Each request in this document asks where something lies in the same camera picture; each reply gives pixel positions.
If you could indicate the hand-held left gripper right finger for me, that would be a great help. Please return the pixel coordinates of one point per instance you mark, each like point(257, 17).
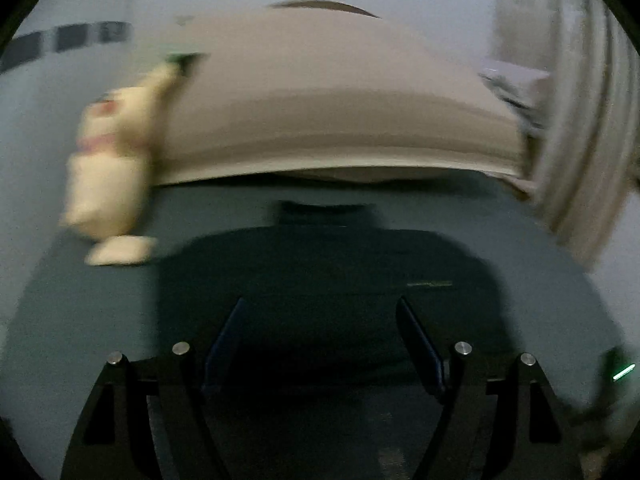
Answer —
point(422, 347)

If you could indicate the yellow plush toy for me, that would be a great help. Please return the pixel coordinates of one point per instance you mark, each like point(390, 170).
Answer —
point(107, 185)

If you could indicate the brown wooden headboard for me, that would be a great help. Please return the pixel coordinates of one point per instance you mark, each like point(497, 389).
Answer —
point(325, 5)

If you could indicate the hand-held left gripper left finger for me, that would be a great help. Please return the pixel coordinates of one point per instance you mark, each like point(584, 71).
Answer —
point(225, 342)

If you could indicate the dark navy puffer jacket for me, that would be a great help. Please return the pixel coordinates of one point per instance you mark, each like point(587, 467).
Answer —
point(325, 270)

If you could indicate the beige curtain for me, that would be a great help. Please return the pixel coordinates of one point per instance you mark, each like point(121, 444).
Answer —
point(575, 135)

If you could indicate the beige bed cover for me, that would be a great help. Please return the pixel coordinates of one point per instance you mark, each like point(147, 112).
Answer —
point(325, 100)

